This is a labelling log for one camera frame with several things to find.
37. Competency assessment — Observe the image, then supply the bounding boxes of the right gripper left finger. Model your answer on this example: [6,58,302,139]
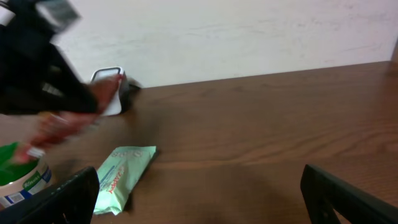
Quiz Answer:
[1,167,100,224]

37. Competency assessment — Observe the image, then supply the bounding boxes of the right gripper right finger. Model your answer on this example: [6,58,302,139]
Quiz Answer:
[300,164,397,224]

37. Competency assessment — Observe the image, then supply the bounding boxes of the mint green wipes pack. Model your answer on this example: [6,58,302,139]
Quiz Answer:
[93,146,156,215]

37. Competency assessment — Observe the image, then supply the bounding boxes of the white barcode scanner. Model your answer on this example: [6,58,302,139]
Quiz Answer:
[90,67,141,116]

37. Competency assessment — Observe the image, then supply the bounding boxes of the red Top snack packet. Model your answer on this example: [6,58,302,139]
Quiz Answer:
[12,74,124,165]

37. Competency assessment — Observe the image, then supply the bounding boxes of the green lid jar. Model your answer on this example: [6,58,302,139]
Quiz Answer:
[1,142,55,210]

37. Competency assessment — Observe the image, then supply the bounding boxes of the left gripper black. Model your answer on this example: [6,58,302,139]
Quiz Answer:
[1,0,98,114]

